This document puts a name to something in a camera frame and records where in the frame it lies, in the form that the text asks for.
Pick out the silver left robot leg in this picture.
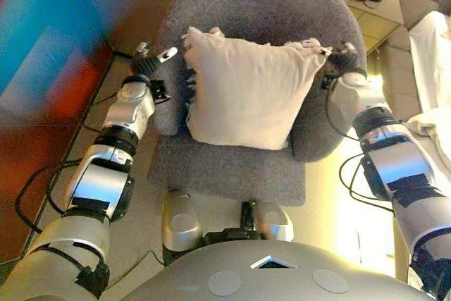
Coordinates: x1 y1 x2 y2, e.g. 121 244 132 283
161 190 204 252

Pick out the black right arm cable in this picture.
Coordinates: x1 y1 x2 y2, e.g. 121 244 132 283
324 75 397 214

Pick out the white duvet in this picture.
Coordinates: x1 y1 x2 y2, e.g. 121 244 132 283
408 10 451 115

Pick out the reddish brown wooden cabinet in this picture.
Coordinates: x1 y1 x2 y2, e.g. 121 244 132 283
0 0 184 266

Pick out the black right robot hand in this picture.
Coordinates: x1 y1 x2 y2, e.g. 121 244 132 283
323 42 367 78

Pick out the white fringed cushion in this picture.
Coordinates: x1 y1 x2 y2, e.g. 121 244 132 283
180 25 334 151

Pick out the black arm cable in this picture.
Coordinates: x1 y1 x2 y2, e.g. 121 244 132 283
324 75 397 214
14 92 121 235

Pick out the silver right robot leg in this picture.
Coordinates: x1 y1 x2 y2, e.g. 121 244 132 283
241 200 295 242

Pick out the grey upholstered sofa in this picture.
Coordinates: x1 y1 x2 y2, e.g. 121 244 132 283
366 0 451 122

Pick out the silver robot leg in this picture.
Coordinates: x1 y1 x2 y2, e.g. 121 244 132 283
241 200 295 242
161 190 204 252

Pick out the grey robot torso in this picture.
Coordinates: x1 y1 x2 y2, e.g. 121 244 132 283
123 240 434 301

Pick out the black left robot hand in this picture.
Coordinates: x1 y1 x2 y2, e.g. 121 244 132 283
130 42 179 76

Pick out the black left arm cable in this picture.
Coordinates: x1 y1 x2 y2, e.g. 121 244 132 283
14 92 121 235

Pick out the grey fabric armchair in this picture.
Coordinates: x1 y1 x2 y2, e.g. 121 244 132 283
147 0 367 207

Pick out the black robot pelvis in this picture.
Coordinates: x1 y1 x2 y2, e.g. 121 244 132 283
204 226 264 245

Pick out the beige bedside cabinet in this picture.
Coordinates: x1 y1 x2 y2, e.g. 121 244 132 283
319 0 406 51

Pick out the black floor cable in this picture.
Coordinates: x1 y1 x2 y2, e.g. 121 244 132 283
105 250 166 291

